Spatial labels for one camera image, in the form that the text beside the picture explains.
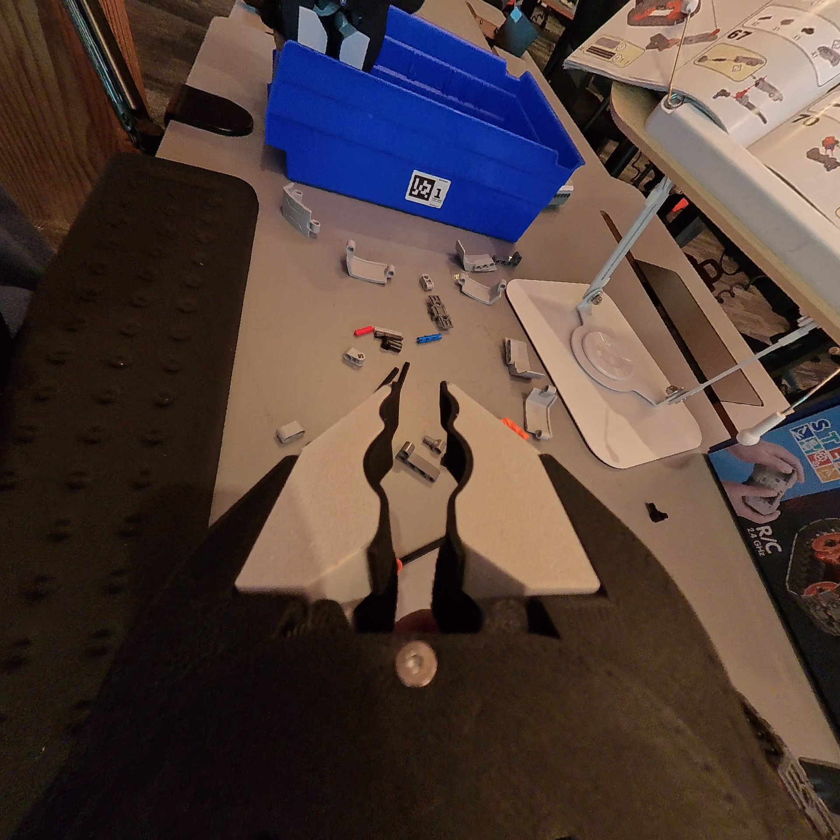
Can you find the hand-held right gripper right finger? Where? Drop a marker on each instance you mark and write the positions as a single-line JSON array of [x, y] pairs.
[[525, 518]]

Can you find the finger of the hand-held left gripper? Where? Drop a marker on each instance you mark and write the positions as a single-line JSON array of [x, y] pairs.
[[358, 47], [312, 26]]

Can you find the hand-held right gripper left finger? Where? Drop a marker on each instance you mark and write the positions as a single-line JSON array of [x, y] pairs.
[[315, 518]]

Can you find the blue plastic storage bin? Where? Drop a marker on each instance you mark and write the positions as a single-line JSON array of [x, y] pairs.
[[394, 144]]

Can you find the instruction booklet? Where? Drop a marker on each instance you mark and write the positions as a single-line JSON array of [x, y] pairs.
[[754, 52]]

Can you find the person's right hand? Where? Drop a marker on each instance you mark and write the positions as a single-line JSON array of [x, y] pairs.
[[413, 622]]

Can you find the orange pin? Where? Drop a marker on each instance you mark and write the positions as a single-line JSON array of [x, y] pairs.
[[515, 426]]

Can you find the grey pin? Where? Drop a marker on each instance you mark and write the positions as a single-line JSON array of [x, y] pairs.
[[433, 444]]

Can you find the small black connector piece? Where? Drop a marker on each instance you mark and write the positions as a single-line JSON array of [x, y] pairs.
[[656, 512]]

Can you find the white book stand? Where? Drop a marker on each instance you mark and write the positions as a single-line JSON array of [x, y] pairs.
[[623, 420]]

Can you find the black axle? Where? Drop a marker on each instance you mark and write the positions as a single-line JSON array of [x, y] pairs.
[[388, 379], [405, 372]]

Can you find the grey angular panel piece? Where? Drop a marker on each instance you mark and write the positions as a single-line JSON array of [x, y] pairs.
[[474, 257], [522, 359]]

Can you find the dark grey brick piece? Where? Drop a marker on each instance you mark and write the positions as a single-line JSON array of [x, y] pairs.
[[441, 310]]

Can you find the wooden pillar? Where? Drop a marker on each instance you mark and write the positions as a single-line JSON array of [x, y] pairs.
[[46, 98]]

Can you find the small dark brick piece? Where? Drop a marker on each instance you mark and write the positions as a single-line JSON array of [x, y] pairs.
[[510, 259]]

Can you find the black dimpled foam mat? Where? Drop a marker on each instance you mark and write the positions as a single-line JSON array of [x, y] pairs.
[[131, 328]]

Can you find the toy vehicle product box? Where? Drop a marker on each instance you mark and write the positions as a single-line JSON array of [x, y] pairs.
[[787, 558]]

